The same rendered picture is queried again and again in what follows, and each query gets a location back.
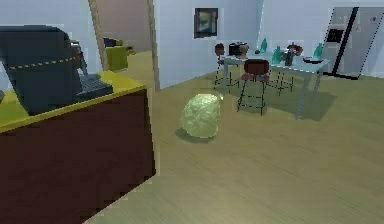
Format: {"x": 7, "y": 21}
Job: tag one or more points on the dark vase with red flowers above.
{"x": 290, "y": 53}

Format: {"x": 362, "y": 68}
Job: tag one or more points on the teal glass bottle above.
{"x": 263, "y": 46}
{"x": 276, "y": 55}
{"x": 318, "y": 51}

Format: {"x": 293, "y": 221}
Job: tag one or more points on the grey fridge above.
{"x": 356, "y": 43}

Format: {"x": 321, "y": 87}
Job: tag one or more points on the pale green garbage bag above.
{"x": 200, "y": 115}

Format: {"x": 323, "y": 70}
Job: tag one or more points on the dark brown yellow-topped counter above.
{"x": 76, "y": 150}

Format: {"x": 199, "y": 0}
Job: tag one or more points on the black pot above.
{"x": 237, "y": 49}

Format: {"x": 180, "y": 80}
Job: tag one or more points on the dark framed wall picture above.
{"x": 206, "y": 22}

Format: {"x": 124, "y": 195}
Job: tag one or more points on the brown round vase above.
{"x": 243, "y": 51}

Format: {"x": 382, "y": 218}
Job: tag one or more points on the yellow-green armchair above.
{"x": 116, "y": 56}

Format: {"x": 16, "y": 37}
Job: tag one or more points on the dark plate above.
{"x": 312, "y": 60}

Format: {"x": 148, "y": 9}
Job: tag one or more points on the pale blue dining table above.
{"x": 310, "y": 68}

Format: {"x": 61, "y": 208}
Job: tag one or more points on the dark grey coffee machine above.
{"x": 36, "y": 70}

